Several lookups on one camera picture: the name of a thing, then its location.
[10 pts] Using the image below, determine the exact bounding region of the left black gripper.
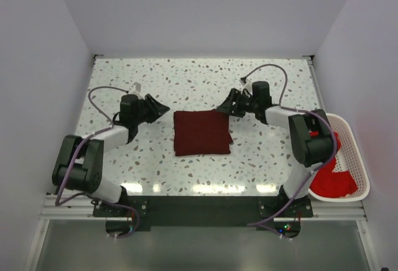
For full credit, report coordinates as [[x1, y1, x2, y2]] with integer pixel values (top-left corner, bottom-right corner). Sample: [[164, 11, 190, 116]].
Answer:
[[133, 94, 169, 126]]

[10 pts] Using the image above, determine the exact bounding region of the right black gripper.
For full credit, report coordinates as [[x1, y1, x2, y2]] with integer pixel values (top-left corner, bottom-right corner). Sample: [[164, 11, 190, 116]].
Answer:
[[216, 89, 258, 119]]

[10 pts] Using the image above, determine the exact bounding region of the dark red t-shirt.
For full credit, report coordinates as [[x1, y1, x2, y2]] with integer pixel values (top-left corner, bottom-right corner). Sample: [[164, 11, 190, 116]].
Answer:
[[174, 110, 233, 157]]

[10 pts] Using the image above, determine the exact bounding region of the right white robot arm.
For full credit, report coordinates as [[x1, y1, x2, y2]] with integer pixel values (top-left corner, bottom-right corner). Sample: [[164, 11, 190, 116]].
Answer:
[[216, 81, 338, 217]]

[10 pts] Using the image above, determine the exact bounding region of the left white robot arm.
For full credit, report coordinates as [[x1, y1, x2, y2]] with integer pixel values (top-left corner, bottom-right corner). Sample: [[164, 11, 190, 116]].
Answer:
[[52, 94, 170, 216]]

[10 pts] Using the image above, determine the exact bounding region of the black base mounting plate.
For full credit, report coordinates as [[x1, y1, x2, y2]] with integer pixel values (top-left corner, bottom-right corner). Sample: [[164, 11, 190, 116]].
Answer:
[[92, 195, 314, 232]]

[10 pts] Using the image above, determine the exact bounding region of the bright red t-shirt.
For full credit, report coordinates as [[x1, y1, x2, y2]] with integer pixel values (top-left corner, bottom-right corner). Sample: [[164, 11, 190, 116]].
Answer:
[[309, 129, 358, 199]]

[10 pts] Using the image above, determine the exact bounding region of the white plastic laundry basket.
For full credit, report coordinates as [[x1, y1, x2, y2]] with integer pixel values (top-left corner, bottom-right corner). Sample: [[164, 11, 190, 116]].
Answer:
[[308, 113, 370, 203]]

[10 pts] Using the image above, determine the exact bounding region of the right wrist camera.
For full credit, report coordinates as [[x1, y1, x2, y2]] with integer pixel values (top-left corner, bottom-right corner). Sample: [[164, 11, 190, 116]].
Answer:
[[239, 77, 252, 93]]

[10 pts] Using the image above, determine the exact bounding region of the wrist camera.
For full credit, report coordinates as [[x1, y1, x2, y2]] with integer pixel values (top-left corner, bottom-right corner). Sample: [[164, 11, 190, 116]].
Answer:
[[239, 77, 252, 93], [129, 82, 141, 95]]

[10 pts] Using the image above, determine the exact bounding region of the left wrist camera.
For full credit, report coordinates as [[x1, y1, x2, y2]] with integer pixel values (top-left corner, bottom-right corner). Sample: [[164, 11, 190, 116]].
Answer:
[[129, 82, 141, 95]]

